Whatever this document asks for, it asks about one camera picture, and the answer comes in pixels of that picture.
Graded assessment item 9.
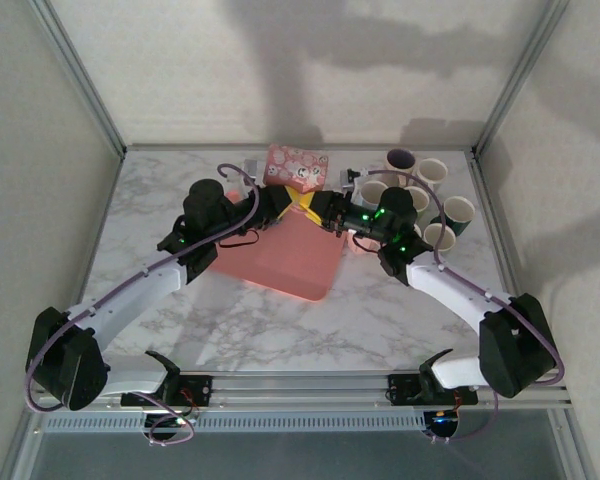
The light blue mug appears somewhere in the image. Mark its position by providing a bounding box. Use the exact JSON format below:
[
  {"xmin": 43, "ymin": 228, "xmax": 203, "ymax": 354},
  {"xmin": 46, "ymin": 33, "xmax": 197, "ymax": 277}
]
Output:
[{"xmin": 357, "ymin": 179, "xmax": 391, "ymax": 211}]

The pink smiley patterned mug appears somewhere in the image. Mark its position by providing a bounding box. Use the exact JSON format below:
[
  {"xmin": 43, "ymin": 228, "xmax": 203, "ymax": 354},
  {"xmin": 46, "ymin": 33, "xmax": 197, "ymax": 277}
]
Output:
[{"xmin": 263, "ymin": 143, "xmax": 330, "ymax": 195}]

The iridescent pearl mug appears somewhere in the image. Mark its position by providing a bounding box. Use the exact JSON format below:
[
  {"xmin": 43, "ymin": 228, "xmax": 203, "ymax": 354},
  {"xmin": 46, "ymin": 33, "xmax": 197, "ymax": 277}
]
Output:
[{"xmin": 383, "ymin": 147, "xmax": 419, "ymax": 176}]

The teal blue mug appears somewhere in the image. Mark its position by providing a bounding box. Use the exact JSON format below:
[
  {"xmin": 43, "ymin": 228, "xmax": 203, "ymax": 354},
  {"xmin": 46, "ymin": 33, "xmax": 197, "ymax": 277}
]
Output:
[{"xmin": 422, "ymin": 222, "xmax": 457, "ymax": 254}]

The dark teal mug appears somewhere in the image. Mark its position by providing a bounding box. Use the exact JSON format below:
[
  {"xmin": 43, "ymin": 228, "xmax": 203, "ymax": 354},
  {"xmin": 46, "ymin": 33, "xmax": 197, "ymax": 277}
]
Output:
[{"xmin": 442, "ymin": 195, "xmax": 477, "ymax": 236}]

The pink plastic tray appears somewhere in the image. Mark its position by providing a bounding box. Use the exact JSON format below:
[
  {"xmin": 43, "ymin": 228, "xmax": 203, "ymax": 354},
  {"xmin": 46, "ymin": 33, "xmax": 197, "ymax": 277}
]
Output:
[{"xmin": 208, "ymin": 202, "xmax": 345, "ymax": 303}]

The controller board with LED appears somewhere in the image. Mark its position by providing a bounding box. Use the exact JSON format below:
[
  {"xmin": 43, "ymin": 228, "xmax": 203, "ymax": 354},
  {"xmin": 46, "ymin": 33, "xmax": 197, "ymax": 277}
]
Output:
[
  {"xmin": 144, "ymin": 412, "xmax": 194, "ymax": 436},
  {"xmin": 424, "ymin": 409, "xmax": 461, "ymax": 437}
]

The thin aluminium frame rail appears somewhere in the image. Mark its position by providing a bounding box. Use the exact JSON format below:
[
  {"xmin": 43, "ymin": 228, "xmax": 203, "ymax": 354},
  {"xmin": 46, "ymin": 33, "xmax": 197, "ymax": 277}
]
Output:
[{"xmin": 122, "ymin": 143, "xmax": 479, "ymax": 154}]

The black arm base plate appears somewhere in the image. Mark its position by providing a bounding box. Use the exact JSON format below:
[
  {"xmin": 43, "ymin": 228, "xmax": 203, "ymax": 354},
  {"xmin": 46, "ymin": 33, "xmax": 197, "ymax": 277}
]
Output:
[
  {"xmin": 120, "ymin": 374, "xmax": 214, "ymax": 407},
  {"xmin": 387, "ymin": 373, "xmax": 480, "ymax": 406}
]

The wide aluminium mounting rail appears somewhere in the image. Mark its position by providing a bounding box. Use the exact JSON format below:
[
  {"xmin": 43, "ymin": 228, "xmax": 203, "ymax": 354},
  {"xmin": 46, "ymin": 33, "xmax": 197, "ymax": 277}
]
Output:
[{"xmin": 27, "ymin": 368, "xmax": 574, "ymax": 414}]

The aluminium frame post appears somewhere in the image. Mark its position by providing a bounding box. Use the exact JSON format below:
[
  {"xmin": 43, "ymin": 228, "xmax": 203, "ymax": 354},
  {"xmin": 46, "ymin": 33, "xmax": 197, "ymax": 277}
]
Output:
[
  {"xmin": 27, "ymin": 0, "xmax": 128, "ymax": 157},
  {"xmin": 472, "ymin": 0, "xmax": 571, "ymax": 157}
]

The grey slotted cable duct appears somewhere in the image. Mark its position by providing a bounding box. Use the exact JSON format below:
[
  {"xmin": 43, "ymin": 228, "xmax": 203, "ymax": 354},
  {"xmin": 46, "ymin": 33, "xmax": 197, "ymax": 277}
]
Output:
[{"xmin": 38, "ymin": 412, "xmax": 429, "ymax": 434}]

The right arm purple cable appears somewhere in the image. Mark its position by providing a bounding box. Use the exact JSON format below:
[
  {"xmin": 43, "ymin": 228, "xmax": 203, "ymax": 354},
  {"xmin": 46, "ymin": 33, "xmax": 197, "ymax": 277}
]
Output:
[{"xmin": 357, "ymin": 168, "xmax": 566, "ymax": 444}]

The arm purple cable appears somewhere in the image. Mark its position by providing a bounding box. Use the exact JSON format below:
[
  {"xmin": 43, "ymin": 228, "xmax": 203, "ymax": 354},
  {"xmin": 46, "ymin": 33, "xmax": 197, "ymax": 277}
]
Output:
[
  {"xmin": 24, "ymin": 163, "xmax": 261, "ymax": 447},
  {"xmin": 357, "ymin": 168, "xmax": 566, "ymax": 444}
]

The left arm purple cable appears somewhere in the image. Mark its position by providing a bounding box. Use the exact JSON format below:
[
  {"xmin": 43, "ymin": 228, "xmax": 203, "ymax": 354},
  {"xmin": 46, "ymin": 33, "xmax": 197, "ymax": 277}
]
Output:
[{"xmin": 24, "ymin": 163, "xmax": 261, "ymax": 447}]

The lower aluminium frame leg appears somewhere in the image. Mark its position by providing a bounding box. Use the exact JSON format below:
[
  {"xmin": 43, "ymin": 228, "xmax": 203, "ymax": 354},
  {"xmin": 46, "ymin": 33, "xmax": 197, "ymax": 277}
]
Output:
[
  {"xmin": 0, "ymin": 409, "xmax": 49, "ymax": 480},
  {"xmin": 549, "ymin": 409, "xmax": 599, "ymax": 480}
]

